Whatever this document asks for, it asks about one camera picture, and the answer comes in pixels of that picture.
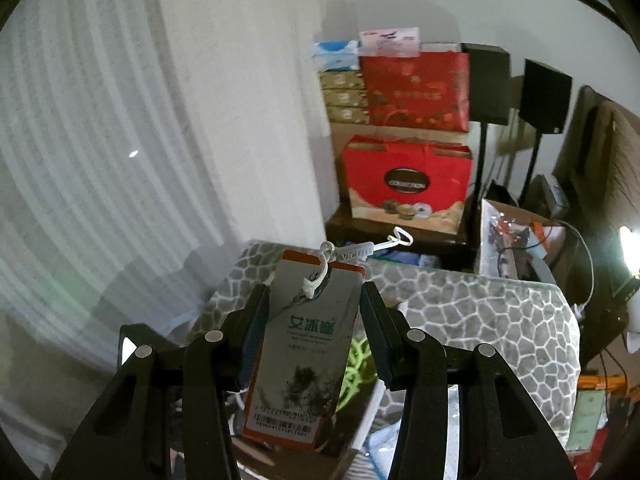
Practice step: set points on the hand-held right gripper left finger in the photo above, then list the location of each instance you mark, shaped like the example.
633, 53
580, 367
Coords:
255, 330

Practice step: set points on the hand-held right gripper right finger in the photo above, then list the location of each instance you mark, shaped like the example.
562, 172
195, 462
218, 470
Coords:
377, 330

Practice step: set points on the grey orange paper hang tag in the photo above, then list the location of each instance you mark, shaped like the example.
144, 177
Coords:
305, 360

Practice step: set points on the white plastic tag fastener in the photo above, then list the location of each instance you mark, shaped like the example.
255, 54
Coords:
350, 254

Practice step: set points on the dark wooden cabinet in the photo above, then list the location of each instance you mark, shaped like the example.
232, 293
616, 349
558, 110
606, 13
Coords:
400, 245

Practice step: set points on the grey white patterned blanket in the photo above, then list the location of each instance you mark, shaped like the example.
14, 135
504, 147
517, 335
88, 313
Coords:
475, 320

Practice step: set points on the open cardboard box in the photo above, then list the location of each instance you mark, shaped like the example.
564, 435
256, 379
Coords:
505, 240

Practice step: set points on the black speaker stand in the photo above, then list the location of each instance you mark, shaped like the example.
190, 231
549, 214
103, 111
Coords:
482, 160
531, 165

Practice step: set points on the pale green paper tag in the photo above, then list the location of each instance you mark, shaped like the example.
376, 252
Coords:
586, 420

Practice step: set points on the orange object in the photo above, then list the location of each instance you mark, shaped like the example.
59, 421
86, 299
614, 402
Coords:
600, 385

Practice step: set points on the white sheer curtain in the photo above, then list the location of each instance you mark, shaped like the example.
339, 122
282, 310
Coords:
100, 160

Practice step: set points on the large red gift bag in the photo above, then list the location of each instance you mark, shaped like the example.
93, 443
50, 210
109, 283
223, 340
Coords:
415, 92

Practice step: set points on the bright lamp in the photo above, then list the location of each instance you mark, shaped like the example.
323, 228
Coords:
629, 240

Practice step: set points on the black speaker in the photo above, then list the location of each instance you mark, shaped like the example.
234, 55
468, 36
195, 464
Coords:
485, 85
545, 97

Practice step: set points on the blue tissue pack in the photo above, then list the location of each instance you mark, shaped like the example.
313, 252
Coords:
336, 55

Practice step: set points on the pink tissue pack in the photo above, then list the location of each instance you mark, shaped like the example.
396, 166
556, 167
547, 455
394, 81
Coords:
390, 41

